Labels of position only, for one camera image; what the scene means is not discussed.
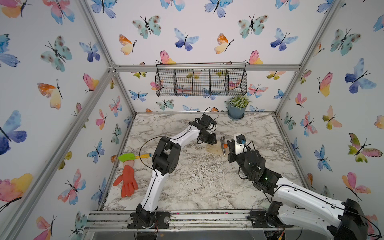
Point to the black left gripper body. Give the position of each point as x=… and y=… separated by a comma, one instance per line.
x=207, y=139

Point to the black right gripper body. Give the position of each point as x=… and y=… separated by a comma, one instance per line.
x=242, y=161

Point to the wooden board with holes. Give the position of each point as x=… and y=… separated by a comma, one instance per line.
x=215, y=149

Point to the orange handled claw hammer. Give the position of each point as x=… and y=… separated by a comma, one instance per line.
x=223, y=145

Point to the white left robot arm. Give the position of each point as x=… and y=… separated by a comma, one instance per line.
x=164, y=161

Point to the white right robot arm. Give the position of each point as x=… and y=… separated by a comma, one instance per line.
x=298, y=206

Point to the blue pot green plant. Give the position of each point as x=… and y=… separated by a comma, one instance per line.
x=237, y=106

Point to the red silicone glove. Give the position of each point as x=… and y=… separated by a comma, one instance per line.
x=128, y=181

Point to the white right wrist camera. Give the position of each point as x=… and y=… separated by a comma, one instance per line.
x=240, y=144

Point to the black wire wall basket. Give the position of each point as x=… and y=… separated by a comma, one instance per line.
x=208, y=80

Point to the aluminium front rail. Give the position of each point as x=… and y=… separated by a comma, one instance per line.
x=210, y=220

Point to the green spatula yellow handle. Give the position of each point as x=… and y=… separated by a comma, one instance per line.
x=131, y=157

